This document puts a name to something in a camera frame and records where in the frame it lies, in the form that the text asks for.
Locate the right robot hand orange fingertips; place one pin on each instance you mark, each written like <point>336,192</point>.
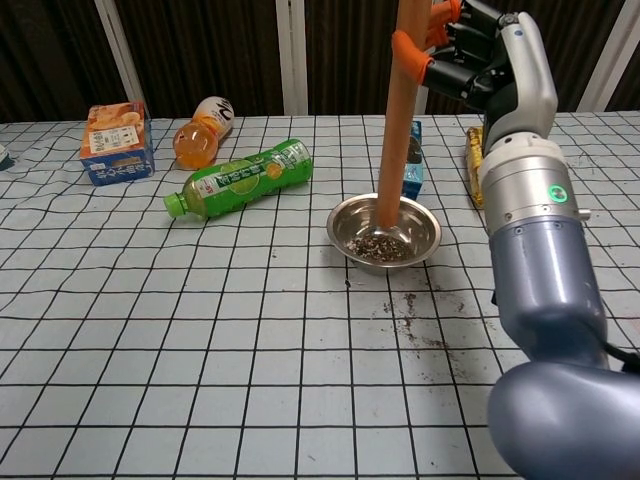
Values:
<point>460,75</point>

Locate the wooden rolling pin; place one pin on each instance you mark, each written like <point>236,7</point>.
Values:
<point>397,140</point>

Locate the right robot arm grey silver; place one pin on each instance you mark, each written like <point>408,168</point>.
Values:
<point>530,200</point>

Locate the stainless steel bowl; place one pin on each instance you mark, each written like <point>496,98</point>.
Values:
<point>345,235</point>

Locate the gold foil snack pack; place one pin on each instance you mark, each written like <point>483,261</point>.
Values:
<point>474,165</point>

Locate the blue seaweed snack pack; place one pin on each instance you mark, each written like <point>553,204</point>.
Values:
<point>415,165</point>

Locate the crushed dark seeds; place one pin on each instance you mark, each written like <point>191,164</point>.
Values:
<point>382,247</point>

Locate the green tea bottle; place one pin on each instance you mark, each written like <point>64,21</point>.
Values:
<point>240,181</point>

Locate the scattered dark crumbs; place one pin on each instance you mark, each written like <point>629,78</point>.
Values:
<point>410,320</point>

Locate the dark brown curtain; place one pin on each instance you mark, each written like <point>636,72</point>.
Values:
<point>210,45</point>

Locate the orange juice bottle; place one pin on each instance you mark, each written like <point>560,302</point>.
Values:
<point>197,142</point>

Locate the orange and blue carton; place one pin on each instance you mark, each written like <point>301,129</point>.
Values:
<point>117,145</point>

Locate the white black checkered tablecloth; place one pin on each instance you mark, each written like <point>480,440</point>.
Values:
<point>200,350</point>

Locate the dark green white object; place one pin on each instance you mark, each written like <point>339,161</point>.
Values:
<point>4,156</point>

